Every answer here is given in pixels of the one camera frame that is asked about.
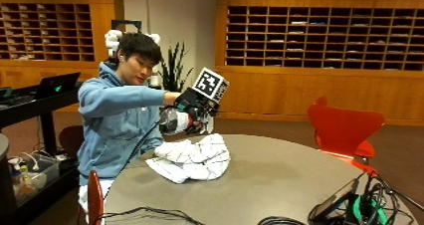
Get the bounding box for clear plastic bottle white label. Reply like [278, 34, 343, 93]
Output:
[158, 107, 195, 135]

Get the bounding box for white cube with black markers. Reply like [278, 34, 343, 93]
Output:
[191, 67, 230, 104]

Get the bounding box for white checked cloth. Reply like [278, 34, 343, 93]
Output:
[145, 132, 231, 185]

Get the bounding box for green potted plant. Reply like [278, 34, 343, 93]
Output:
[158, 41, 197, 94]

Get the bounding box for the person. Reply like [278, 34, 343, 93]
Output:
[76, 32, 183, 213]

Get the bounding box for dark brown chair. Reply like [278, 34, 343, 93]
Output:
[57, 124, 85, 159]

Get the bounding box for white rounded device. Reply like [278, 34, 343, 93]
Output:
[104, 29, 162, 59]

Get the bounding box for red chair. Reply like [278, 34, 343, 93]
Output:
[306, 96, 387, 177]
[86, 170, 106, 225]

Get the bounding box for black laptop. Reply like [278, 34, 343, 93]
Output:
[33, 72, 82, 101]

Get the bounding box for wooden pigeonhole shelf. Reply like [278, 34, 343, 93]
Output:
[0, 2, 97, 63]
[223, 5, 424, 72]

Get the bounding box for black desk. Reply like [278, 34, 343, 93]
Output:
[0, 84, 82, 219]

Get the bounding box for black tablet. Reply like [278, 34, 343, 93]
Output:
[310, 177, 361, 223]

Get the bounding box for clear plastic storage bin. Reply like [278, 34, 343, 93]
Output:
[7, 152, 61, 206]

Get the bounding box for black glove cable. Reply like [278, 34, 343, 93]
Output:
[102, 120, 162, 203]

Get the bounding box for black cable loop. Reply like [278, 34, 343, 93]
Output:
[92, 206, 206, 225]

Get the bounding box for black frame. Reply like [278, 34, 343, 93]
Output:
[110, 19, 143, 34]

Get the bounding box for green cable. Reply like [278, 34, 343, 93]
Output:
[349, 194, 389, 225]

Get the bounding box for bundle of black cables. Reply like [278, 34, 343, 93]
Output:
[308, 171, 424, 225]

